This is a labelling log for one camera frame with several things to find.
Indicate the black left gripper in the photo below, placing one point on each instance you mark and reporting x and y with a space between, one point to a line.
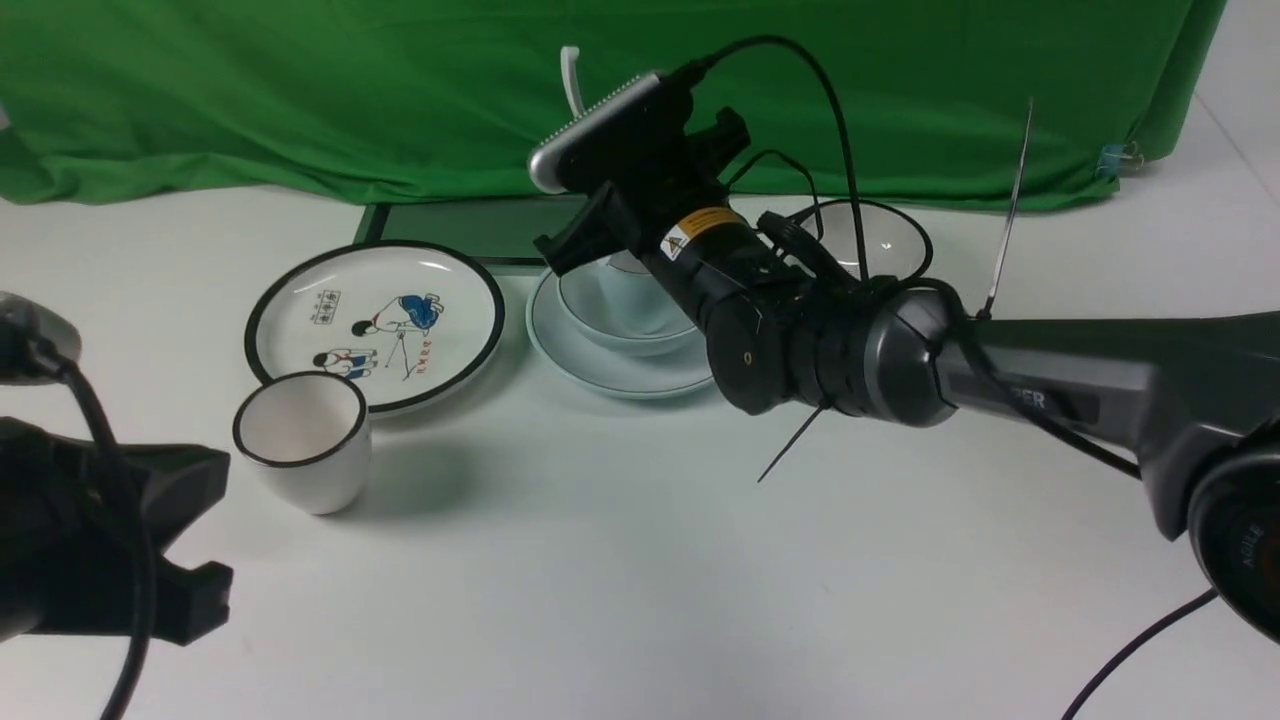
66 568

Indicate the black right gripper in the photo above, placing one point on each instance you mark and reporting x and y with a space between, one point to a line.
778 313

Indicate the pale blue bowl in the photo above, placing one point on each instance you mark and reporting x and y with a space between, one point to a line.
581 296

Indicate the pale blue cup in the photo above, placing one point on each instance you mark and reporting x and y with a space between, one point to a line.
634 297

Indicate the white ceramic spoon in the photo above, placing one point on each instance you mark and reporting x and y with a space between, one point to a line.
569 73

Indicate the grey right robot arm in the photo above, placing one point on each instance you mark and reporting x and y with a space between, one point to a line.
1194 401

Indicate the dark green rectangular tray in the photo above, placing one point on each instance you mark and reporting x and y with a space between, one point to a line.
497 233

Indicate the pale blue round plate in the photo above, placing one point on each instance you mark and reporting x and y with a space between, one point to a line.
682 372

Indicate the black rimmed white bowl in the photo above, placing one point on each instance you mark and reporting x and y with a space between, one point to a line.
894 243

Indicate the black rimmed white cup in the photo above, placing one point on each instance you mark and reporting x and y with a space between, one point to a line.
311 434

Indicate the black rimmed illustrated plate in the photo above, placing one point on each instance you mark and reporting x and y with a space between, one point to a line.
408 322

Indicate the blue binder clip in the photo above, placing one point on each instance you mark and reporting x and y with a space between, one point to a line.
1118 160

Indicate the green backdrop cloth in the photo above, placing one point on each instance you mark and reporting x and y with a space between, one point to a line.
400 101

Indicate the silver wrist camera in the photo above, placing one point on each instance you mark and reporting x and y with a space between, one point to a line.
630 125

